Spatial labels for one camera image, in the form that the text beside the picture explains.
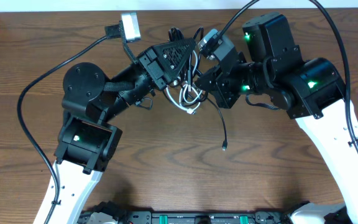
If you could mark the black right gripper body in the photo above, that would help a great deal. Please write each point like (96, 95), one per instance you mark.
(230, 88)

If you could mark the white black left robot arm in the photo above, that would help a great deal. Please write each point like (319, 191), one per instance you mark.
(86, 141)

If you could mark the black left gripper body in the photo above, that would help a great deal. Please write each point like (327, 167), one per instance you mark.
(153, 66)

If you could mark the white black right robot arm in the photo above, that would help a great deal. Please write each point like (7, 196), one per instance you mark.
(312, 92)

